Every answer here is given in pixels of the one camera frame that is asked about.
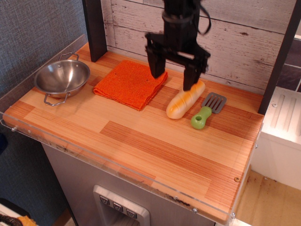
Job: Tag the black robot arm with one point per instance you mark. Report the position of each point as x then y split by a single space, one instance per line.
185 8

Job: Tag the yellow object at corner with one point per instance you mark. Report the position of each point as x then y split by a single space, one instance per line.
26 221

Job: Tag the orange cloth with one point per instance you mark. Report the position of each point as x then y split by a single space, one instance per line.
131 84

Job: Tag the green handled grey spatula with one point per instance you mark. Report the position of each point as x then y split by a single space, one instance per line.
213 103

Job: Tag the white toy sink counter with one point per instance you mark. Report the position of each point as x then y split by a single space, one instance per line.
277 153

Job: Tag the stainless steel bowl with handles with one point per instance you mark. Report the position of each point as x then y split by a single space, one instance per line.
62 79

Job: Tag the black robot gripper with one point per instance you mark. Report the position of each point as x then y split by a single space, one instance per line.
180 35

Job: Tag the dark vertical post right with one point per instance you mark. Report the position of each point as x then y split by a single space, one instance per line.
280 60

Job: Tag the grey toy fridge cabinet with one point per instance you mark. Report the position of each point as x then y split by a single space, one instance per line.
77 180

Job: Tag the silver dispenser panel with buttons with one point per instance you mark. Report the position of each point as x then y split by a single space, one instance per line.
116 210

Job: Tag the toy bread bun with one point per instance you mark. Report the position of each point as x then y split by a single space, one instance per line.
184 100

